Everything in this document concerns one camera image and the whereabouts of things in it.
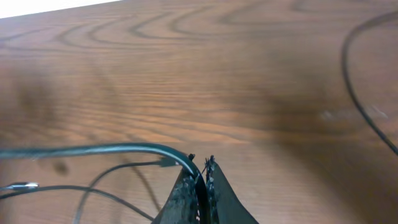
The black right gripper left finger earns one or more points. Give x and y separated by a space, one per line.
182 206

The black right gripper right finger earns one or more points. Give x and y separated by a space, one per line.
225 207

